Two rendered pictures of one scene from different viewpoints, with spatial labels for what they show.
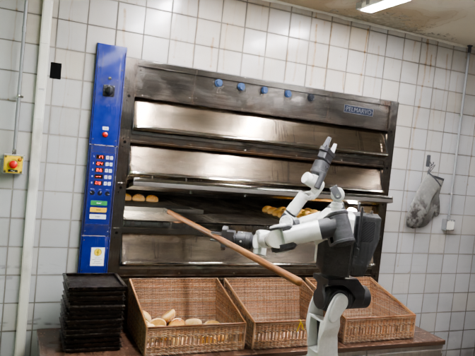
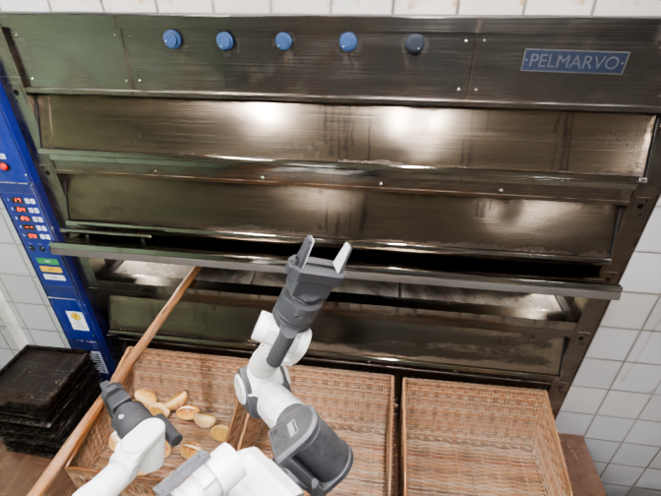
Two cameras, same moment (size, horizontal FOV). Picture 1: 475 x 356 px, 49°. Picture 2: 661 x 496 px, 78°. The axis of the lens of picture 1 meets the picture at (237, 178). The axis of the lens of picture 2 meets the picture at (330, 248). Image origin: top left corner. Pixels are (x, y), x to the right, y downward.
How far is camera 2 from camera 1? 2.53 m
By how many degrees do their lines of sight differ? 42
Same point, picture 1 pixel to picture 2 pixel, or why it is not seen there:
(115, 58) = not seen: outside the picture
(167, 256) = (171, 327)
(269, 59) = not seen: outside the picture
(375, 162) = (605, 192)
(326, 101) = (466, 46)
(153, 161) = (103, 201)
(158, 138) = (97, 163)
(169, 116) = (101, 124)
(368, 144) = (589, 153)
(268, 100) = (299, 66)
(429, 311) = not seen: outside the picture
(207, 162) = (196, 200)
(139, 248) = (133, 313)
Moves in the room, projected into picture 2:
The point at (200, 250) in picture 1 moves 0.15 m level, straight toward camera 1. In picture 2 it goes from (220, 322) to (194, 346)
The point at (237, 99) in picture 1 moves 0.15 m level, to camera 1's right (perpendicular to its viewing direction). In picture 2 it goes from (226, 71) to (268, 76)
